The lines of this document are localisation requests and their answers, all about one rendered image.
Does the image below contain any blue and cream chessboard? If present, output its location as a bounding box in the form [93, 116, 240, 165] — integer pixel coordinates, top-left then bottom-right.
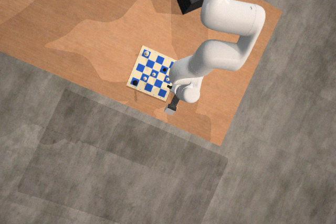
[127, 46, 176, 101]

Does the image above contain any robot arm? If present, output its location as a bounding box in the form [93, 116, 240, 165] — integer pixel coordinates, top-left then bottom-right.
[164, 0, 266, 115]

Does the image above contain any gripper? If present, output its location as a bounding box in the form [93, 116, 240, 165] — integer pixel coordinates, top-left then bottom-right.
[167, 84, 180, 95]

